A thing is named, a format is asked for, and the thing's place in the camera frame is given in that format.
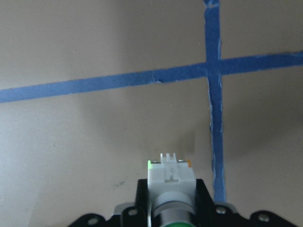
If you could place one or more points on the green push button switch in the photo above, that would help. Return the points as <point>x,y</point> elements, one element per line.
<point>170,179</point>

